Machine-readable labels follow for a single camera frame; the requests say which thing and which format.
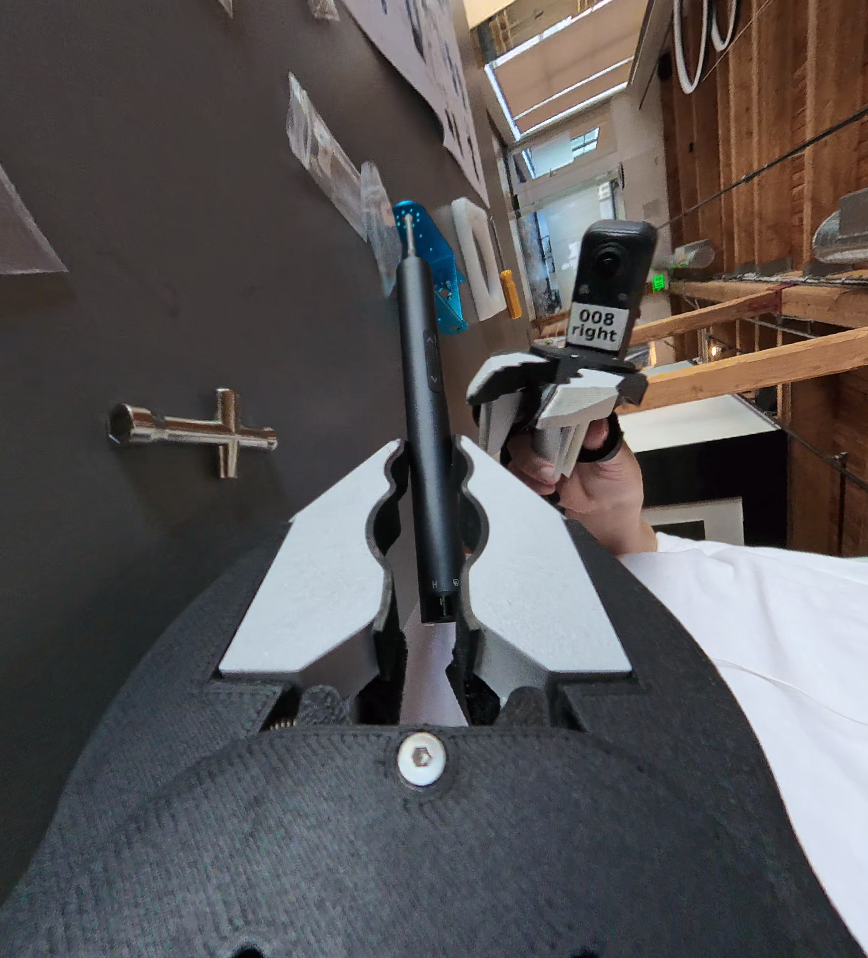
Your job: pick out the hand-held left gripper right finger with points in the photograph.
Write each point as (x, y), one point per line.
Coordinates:
(546, 599)

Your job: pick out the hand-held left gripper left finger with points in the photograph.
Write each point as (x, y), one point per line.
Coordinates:
(314, 599)

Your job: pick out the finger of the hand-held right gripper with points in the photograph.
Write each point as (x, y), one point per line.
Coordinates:
(580, 400)
(490, 378)

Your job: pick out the black electric screwdriver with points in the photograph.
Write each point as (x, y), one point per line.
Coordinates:
(423, 411)

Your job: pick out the blue metal bracket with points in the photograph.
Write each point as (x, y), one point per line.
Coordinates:
(434, 247)

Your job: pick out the dark grey desk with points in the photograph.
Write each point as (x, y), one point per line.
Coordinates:
(142, 187)

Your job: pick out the person's right hand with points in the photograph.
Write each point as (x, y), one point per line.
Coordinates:
(606, 501)

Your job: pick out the white foam square with hole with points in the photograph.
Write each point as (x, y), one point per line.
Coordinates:
(471, 224)

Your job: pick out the beige window roller blinds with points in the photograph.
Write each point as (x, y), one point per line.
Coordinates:
(569, 82)

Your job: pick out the metal cross wrench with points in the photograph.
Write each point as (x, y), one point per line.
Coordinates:
(179, 428)

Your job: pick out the printed instruction sheet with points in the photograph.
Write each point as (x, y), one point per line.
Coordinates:
(434, 75)

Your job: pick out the group of clear screw bags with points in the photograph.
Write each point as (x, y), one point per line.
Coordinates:
(0, 224)

